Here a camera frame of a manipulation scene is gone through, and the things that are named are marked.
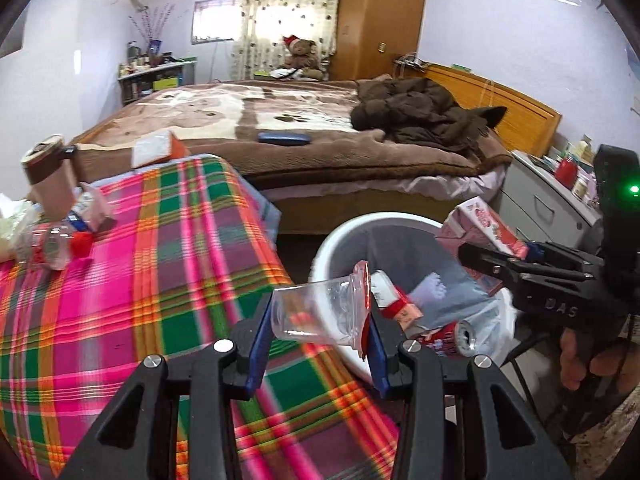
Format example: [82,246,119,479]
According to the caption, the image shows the clear pouch with red edge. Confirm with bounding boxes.
[350,259,375,361]

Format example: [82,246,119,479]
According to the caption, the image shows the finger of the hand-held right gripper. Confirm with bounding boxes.
[457,242,533,286]
[525,240,603,273]

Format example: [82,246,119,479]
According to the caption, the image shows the brown jacket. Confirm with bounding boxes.
[350,74,508,157]

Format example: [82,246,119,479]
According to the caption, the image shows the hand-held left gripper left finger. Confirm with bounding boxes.
[57,292,273,480]

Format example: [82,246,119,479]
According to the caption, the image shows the red jar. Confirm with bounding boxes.
[555,156,578,188]

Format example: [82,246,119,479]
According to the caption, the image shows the red cartoon drink can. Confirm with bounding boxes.
[425,320,488,358]

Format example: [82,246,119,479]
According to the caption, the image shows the person's right hand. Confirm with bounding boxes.
[559,327,631,391]

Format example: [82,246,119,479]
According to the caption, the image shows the bed with brown blanket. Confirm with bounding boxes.
[70,77,516,181]

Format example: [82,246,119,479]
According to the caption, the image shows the cluttered shelf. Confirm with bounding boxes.
[117,55,198,106]

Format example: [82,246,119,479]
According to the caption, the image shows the red medicine box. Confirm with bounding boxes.
[370,270,423,333]

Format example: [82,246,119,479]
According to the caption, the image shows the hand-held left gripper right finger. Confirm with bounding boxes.
[367,295,573,480]

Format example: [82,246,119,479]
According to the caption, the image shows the pink drink carton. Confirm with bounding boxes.
[436,196,531,293]

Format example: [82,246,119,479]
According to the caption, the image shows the grey nightstand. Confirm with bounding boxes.
[497,150,603,251]

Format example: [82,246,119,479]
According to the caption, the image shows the vase with dry branches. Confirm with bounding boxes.
[129,4,176,58]

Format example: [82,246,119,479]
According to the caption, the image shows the plastic wrapped box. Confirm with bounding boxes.
[131,130,190,168]

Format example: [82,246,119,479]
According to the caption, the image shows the window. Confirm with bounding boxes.
[191,0,240,45]

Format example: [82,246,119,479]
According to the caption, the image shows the wooden headboard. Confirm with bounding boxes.
[425,62,563,158]

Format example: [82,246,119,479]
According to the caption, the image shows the pale blue under cloth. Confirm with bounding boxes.
[240,175,283,241]

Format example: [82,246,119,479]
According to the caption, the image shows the wooden wardrobe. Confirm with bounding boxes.
[327,0,431,81]

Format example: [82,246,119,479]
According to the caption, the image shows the plastic bottle red label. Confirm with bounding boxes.
[22,222,95,272]

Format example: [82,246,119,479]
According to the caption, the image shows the blue glasses case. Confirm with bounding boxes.
[257,131,311,147]

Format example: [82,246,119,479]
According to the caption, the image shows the soft tissue pack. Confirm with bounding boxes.
[0,192,41,261]

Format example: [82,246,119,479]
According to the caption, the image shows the brown and white mug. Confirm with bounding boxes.
[21,134,78,216]

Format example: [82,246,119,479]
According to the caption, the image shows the grey bin liner bag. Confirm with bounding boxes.
[367,227,518,361]

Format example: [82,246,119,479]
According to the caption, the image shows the patterned curtain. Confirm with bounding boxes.
[232,0,343,81]

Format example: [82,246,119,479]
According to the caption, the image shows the white and blue packet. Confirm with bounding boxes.
[65,183,117,233]

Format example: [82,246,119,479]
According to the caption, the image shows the person's right forearm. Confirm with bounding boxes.
[570,385,640,480]

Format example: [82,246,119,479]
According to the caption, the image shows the clear plastic cup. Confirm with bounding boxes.
[270,275,371,348]

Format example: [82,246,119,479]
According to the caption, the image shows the white trash bin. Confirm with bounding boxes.
[310,212,501,378]

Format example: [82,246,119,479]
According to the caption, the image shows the teddy bear with red hat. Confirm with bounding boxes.
[277,35,323,81]

